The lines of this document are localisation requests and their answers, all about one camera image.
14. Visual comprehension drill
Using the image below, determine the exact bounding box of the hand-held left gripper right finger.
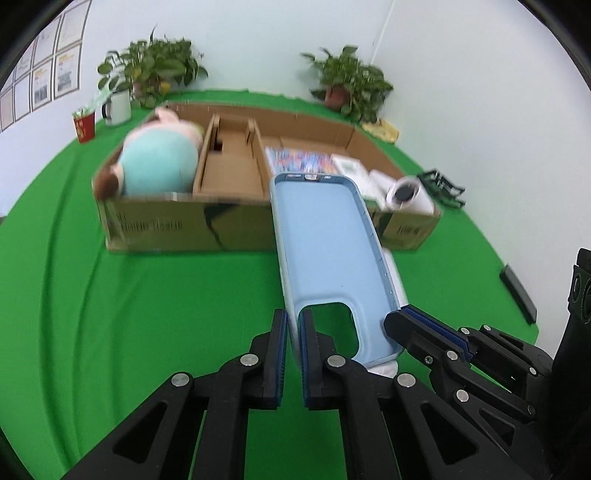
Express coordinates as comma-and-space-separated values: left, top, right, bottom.
299, 309, 532, 480

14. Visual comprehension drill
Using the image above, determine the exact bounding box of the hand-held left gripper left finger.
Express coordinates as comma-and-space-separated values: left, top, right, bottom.
60, 308, 289, 480

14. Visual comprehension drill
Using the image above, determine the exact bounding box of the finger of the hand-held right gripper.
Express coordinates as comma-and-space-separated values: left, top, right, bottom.
459, 324, 553, 387
383, 307, 537, 422

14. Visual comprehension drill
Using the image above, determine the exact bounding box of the light blue phone case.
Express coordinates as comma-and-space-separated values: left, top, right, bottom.
269, 172, 402, 368

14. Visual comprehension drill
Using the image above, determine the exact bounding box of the white paper towel roll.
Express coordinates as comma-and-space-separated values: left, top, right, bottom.
367, 169, 435, 214

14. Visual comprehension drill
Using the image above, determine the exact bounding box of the white and green carton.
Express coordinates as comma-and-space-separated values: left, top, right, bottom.
330, 154, 384, 201

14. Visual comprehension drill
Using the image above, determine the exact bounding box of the brown cardboard box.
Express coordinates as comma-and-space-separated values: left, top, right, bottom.
92, 102, 443, 252

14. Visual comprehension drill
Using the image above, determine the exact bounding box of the colourful board game box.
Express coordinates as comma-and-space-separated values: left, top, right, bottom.
264, 147, 340, 177

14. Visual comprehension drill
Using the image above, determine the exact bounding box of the black rectangular device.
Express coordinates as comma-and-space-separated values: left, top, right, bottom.
500, 264, 539, 324

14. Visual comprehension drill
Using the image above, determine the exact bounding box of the black plastic rack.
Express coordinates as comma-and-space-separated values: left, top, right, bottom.
417, 169, 466, 209

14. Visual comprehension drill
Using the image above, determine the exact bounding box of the yellow woven mat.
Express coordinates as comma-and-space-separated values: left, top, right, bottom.
361, 117, 400, 143

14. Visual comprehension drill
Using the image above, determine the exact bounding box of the teal and pink plush toy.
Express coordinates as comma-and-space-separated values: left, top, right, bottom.
93, 107, 206, 200

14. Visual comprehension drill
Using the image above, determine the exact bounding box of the potted plant in red pot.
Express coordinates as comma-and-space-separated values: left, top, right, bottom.
301, 45, 394, 121

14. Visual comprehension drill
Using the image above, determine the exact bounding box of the white enamel mug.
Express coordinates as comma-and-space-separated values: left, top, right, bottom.
100, 89, 132, 126

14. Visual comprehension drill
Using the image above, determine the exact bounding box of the red paper cup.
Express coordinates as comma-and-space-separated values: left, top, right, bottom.
71, 90, 114, 145

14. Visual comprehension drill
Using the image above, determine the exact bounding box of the large leafy potted plant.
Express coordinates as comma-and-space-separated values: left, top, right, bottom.
97, 27, 208, 109

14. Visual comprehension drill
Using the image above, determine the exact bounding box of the group of framed certificates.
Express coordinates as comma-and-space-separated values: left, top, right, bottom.
0, 0, 86, 134

